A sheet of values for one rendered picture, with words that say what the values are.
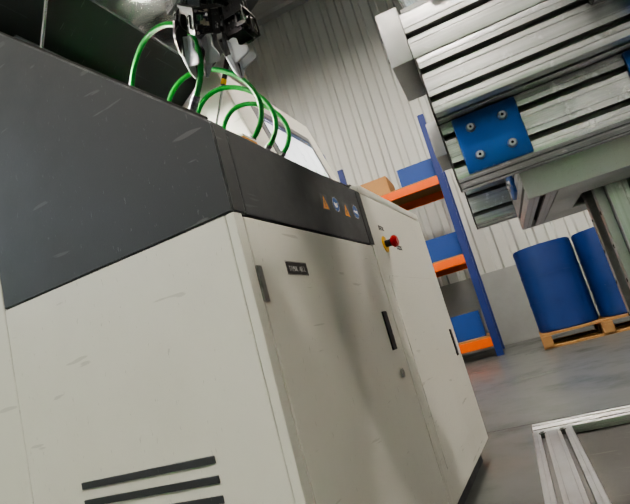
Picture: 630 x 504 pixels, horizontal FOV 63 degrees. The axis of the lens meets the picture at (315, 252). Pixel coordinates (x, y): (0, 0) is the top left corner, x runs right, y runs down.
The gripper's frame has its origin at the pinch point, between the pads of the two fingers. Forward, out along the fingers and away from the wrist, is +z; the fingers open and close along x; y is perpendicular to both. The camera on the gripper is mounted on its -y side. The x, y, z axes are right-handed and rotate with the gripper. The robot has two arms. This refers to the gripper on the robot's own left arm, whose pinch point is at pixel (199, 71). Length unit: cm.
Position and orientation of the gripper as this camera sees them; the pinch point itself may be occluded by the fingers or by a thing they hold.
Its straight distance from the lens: 124.2
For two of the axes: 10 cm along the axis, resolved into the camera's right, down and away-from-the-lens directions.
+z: 0.1, 8.5, 5.3
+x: 7.7, -3.4, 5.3
